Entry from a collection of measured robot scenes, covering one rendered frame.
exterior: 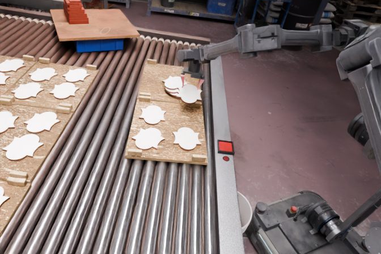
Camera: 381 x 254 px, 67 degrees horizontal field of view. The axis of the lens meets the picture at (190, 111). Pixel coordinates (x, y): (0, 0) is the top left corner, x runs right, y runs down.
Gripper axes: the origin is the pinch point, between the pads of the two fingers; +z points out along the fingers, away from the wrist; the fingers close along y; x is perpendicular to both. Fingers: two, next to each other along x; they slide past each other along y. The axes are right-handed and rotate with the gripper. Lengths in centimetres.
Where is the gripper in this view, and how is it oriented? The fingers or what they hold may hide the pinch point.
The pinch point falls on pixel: (190, 87)
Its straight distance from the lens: 147.8
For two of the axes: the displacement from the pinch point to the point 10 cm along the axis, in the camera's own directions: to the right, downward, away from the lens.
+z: -1.7, 8.8, 4.5
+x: 0.5, -4.5, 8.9
